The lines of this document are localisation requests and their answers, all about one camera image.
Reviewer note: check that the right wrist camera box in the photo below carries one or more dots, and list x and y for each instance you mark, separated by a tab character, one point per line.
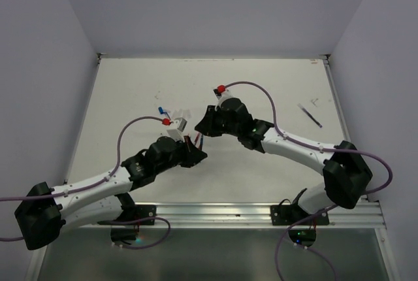
222	93

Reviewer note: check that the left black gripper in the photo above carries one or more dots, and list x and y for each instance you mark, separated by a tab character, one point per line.
192	153

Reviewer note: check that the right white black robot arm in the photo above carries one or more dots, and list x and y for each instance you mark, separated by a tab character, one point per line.
345	173

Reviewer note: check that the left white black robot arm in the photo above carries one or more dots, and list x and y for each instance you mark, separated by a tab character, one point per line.
47	212

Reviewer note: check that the orange clear highlighter pen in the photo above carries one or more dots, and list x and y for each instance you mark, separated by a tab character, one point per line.
196	138

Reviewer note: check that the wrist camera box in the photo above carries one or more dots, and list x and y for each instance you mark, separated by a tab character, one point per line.
176	129
222	93

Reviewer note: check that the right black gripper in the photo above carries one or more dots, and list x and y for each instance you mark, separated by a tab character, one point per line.
208	124

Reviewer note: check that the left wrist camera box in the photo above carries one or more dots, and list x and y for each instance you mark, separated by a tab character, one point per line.
176	129

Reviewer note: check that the aluminium front rail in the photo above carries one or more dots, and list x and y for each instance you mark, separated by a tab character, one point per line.
258	216

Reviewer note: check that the blue patterned pen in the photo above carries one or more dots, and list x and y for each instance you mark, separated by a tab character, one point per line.
302	108

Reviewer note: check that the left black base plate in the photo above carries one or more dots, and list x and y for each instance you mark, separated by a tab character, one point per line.
140	215

